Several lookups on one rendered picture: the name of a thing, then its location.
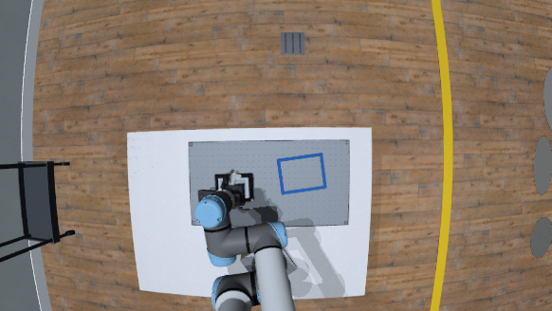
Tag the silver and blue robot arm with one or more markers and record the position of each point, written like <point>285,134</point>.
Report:
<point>271,287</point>

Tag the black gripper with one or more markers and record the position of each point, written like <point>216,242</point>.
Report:
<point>229,179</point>

